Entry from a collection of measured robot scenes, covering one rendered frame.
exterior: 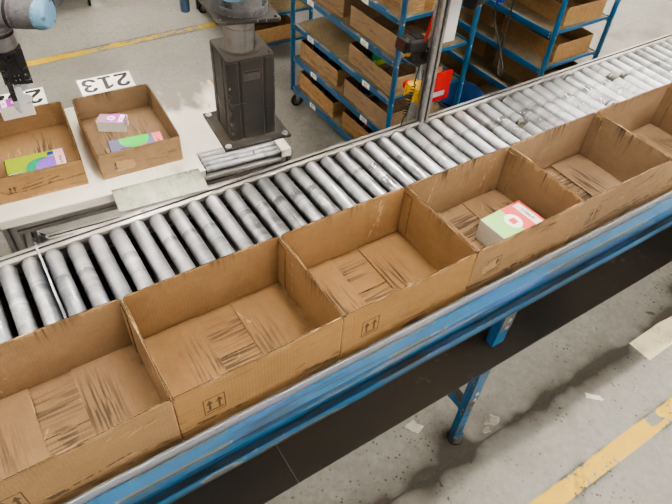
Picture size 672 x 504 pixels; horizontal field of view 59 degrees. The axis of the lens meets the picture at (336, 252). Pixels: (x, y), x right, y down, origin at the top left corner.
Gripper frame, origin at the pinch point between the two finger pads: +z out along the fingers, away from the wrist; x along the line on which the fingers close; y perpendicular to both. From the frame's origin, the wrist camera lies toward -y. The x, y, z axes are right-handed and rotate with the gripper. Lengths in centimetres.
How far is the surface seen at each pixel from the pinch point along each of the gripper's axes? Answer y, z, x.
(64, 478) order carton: -11, -3, -138
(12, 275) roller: -15, 18, -59
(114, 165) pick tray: 22.6, 13.2, -26.9
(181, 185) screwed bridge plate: 41, 18, -41
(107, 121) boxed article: 26.8, 13.1, -0.5
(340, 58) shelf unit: 154, 39, 50
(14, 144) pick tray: -5.3, 17.2, 4.6
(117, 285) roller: 10, 18, -75
